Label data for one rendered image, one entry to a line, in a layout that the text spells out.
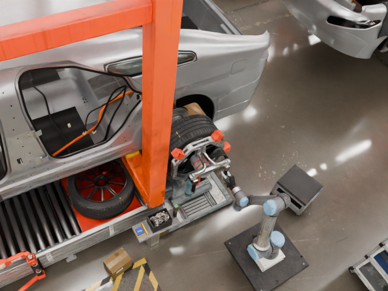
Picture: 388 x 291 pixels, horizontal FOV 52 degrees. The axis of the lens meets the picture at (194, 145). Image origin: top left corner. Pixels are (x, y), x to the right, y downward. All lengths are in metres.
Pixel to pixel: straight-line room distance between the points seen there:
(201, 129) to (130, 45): 0.98
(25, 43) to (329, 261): 3.67
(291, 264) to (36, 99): 2.94
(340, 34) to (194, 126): 2.50
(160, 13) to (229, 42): 1.53
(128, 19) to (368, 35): 3.72
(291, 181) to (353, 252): 1.00
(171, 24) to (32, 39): 0.71
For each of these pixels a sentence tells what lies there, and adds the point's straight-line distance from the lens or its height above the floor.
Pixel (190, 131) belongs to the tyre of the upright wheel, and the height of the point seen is 1.17.
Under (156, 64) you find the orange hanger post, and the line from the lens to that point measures 2.39.
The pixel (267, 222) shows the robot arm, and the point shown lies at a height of 1.03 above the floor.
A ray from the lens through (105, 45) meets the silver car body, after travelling 3.15.
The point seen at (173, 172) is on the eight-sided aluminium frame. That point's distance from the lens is 3.68.
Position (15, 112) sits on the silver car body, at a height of 1.69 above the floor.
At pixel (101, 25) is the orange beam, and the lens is 2.10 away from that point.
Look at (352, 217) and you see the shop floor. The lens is 4.98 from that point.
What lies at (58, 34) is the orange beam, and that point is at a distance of 2.05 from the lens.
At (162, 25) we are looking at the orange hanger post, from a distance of 2.22.
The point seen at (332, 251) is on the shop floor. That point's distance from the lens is 4.68.
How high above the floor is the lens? 3.95
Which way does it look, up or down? 53 degrees down
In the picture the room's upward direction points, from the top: 10 degrees clockwise
